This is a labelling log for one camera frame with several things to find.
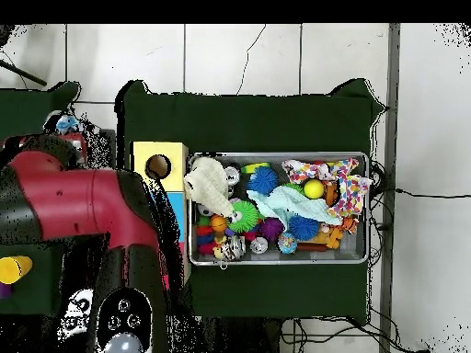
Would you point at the crushed silver can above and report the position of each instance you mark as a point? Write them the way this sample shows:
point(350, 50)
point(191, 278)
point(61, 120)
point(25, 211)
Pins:
point(234, 247)

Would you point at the mint green fuzzy cloth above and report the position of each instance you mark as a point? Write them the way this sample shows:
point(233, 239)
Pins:
point(294, 202)

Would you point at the wooden box with three holes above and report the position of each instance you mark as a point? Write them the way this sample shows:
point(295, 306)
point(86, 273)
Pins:
point(176, 158)

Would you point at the small globe ball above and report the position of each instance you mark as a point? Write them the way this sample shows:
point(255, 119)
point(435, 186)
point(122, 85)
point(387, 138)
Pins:
point(287, 243)

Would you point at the black upright panel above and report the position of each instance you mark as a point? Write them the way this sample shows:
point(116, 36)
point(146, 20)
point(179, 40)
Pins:
point(109, 147)

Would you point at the cream knitted cloth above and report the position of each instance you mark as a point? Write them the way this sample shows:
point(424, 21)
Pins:
point(207, 184)

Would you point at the polka dot colourful cloth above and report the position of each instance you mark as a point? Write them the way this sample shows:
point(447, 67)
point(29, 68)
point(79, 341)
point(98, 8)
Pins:
point(352, 187)

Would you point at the purple object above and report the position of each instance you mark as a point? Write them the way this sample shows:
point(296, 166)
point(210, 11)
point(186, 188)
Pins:
point(3, 290)

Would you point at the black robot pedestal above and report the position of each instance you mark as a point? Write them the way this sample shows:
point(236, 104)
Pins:
point(243, 338)

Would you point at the dark green side table cloth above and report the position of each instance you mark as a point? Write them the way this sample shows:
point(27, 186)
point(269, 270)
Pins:
point(26, 110)

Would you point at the small orange basketball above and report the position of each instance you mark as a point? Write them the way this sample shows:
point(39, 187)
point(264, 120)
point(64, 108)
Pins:
point(218, 223)

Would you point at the yellow smooth ball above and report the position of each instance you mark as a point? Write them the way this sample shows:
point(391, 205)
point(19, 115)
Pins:
point(314, 189)

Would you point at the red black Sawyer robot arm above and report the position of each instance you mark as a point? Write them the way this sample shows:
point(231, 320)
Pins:
point(73, 202)

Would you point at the blue spiky rubber ball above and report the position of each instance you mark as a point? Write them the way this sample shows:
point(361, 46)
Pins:
point(263, 179)

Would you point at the yellow plastic cup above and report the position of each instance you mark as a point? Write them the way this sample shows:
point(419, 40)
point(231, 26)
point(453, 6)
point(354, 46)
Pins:
point(13, 270)

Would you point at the green spiky rubber ball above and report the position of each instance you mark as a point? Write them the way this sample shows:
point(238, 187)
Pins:
point(244, 215)

